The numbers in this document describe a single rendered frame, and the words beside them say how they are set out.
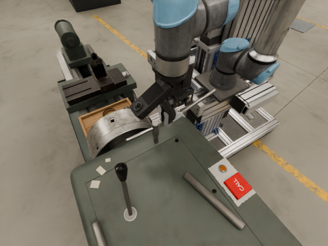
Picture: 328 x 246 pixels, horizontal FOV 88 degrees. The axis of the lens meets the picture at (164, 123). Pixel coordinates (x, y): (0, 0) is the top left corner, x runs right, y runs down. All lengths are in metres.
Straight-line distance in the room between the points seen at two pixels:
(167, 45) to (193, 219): 0.45
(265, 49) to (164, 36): 0.53
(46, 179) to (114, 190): 1.72
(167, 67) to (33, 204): 2.03
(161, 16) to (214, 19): 0.11
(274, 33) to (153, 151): 0.59
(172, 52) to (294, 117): 2.61
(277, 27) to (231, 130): 1.44
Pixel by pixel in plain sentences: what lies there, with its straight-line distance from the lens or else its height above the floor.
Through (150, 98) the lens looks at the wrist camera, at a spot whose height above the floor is 1.50.
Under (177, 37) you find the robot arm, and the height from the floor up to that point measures 1.64.
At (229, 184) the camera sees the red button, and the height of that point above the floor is 1.27.
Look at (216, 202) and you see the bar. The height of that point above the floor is 1.28.
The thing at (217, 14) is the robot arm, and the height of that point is 1.65.
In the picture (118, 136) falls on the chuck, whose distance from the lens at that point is 0.68.
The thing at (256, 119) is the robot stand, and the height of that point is 0.21.
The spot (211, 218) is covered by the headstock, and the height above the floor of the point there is 1.25.
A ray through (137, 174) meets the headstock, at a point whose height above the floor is 1.25.
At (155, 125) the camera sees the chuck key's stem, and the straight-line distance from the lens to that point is 0.52.
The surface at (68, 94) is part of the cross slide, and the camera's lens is 1.35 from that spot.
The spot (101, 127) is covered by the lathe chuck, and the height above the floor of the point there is 1.22.
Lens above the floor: 1.79
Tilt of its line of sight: 54 degrees down
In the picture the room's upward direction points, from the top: straight up
